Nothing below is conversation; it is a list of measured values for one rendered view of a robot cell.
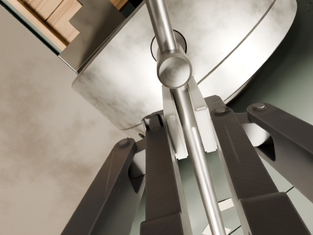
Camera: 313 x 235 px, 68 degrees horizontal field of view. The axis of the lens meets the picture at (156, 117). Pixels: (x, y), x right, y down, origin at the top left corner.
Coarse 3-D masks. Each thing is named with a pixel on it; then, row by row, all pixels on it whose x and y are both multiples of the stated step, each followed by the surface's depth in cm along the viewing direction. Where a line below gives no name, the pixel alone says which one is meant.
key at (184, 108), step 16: (160, 0) 14; (160, 16) 14; (160, 32) 14; (160, 48) 15; (176, 48) 15; (176, 96) 16; (192, 112) 17; (192, 128) 17; (192, 144) 17; (192, 160) 18; (208, 176) 18; (208, 192) 18; (208, 208) 18
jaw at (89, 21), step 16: (80, 0) 31; (96, 0) 31; (80, 16) 32; (96, 16) 32; (112, 16) 32; (80, 32) 32; (96, 32) 32; (112, 32) 33; (80, 48) 33; (96, 48) 33; (80, 64) 33
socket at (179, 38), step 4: (176, 32) 21; (176, 36) 21; (180, 36) 21; (152, 40) 22; (176, 40) 21; (180, 40) 21; (184, 40) 22; (152, 44) 22; (156, 44) 22; (180, 44) 22; (184, 44) 22; (152, 48) 22; (156, 48) 22; (184, 48) 22; (152, 52) 22; (156, 52) 22
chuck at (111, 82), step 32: (192, 0) 20; (224, 0) 21; (256, 0) 22; (128, 32) 21; (192, 32) 21; (224, 32) 22; (96, 64) 24; (128, 64) 23; (192, 64) 22; (96, 96) 28; (128, 96) 25; (160, 96) 24
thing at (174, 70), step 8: (160, 56) 15; (168, 56) 14; (176, 56) 14; (184, 56) 14; (160, 64) 14; (168, 64) 14; (176, 64) 14; (184, 64) 14; (160, 72) 14; (168, 72) 14; (176, 72) 14; (184, 72) 14; (160, 80) 14; (168, 80) 14; (176, 80) 14; (184, 80) 14; (176, 88) 15
